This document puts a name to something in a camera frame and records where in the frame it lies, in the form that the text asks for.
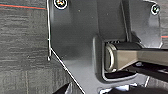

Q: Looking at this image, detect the thick grey robot limb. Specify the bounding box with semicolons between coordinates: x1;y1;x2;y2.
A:
103;41;168;73

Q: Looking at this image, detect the thin robot cable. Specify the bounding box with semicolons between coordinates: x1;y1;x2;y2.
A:
47;0;52;62

